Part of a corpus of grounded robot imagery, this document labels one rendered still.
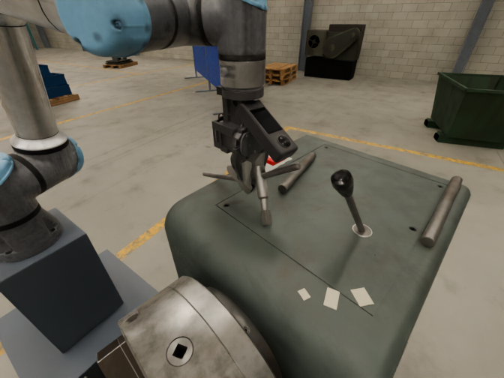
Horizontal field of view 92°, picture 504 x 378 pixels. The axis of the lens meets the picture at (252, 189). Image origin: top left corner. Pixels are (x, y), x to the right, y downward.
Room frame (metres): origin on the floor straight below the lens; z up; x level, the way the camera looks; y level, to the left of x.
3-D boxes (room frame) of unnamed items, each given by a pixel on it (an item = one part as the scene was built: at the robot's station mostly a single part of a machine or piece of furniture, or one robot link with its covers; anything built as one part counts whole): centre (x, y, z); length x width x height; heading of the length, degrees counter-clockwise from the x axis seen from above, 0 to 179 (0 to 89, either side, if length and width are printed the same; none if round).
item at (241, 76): (0.44, 0.02, 1.51); 0.08 x 0.08 x 0.05
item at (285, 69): (8.39, -0.83, 0.22); 1.25 x 0.86 x 0.44; 152
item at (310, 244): (0.45, -0.17, 1.06); 0.59 x 0.48 x 0.39; 135
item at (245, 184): (0.43, 0.03, 1.33); 0.06 x 0.03 x 0.09; 45
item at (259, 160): (0.45, 0.01, 1.33); 0.06 x 0.03 x 0.09; 45
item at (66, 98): (5.76, 4.81, 0.39); 1.20 x 0.80 x 0.79; 157
